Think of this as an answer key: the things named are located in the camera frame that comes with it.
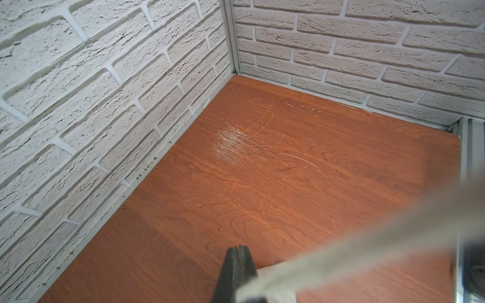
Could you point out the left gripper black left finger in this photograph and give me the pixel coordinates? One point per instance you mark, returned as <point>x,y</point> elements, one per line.
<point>237,269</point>

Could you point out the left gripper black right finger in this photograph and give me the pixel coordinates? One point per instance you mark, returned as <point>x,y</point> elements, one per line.
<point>473,272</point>

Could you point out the cream cloth drawstring bag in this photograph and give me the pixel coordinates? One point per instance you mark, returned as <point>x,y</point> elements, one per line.
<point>444,216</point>

